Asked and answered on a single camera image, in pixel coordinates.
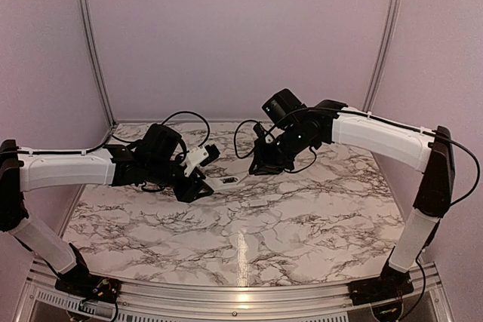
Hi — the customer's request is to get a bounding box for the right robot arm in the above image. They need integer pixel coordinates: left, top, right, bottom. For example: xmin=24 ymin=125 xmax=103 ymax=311
xmin=249 ymin=88 xmax=455 ymax=298

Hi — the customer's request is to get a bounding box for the right camera cable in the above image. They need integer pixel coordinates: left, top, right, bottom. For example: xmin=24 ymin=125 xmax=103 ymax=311
xmin=233 ymin=106 xmax=482 ymax=210

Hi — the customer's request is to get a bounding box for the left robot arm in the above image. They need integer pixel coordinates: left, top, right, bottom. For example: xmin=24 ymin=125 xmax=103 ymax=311
xmin=1 ymin=124 xmax=220 ymax=296

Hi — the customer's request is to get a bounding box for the left camera cable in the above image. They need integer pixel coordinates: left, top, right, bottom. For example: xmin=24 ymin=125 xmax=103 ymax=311
xmin=0 ymin=111 xmax=211 ymax=172

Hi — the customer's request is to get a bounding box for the left aluminium frame post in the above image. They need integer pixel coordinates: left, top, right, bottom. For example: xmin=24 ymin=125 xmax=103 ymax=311
xmin=78 ymin=0 xmax=116 ymax=128

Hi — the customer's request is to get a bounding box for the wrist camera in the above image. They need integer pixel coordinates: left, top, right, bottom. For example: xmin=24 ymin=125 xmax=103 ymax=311
xmin=181 ymin=144 xmax=220 ymax=176
xmin=253 ymin=122 xmax=275 ymax=144

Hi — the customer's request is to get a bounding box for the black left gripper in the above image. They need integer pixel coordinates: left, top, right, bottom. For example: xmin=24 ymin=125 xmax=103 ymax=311
xmin=146 ymin=155 xmax=215 ymax=203

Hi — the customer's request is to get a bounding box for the white battery cover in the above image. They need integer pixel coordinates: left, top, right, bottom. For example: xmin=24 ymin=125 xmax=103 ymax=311
xmin=250 ymin=201 xmax=268 ymax=208

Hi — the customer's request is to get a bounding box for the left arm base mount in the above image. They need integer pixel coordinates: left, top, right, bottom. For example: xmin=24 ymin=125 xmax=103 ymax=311
xmin=55 ymin=274 xmax=121 ymax=303

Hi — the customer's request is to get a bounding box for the right aluminium frame post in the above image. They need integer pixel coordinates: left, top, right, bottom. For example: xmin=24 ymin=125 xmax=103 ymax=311
xmin=362 ymin=0 xmax=401 ymax=112

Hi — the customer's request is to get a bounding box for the camera cable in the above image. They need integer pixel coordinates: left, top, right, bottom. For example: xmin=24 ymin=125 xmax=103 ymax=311
xmin=233 ymin=106 xmax=482 ymax=210
xmin=0 ymin=111 xmax=211 ymax=172

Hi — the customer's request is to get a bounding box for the white remote control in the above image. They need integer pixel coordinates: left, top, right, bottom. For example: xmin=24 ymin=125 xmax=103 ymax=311
xmin=206 ymin=176 xmax=245 ymax=192

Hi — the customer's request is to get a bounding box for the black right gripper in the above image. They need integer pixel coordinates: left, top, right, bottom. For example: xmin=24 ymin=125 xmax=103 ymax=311
xmin=248 ymin=123 xmax=315 ymax=175

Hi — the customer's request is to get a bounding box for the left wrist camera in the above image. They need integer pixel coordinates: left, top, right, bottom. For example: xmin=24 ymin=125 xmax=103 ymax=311
xmin=181 ymin=144 xmax=220 ymax=176

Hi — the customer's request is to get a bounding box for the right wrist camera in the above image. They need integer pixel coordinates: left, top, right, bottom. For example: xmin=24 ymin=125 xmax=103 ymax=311
xmin=253 ymin=122 xmax=275 ymax=144

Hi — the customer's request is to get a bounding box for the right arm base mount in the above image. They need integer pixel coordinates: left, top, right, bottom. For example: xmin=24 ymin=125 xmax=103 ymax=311
xmin=348 ymin=277 xmax=414 ymax=305

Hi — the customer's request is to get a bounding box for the front aluminium rail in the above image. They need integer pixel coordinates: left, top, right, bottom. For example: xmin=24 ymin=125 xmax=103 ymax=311
xmin=14 ymin=260 xmax=454 ymax=321

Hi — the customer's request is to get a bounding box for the aluminium frame post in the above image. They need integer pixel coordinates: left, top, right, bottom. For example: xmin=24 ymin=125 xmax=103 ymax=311
xmin=362 ymin=0 xmax=401 ymax=112
xmin=78 ymin=0 xmax=116 ymax=128

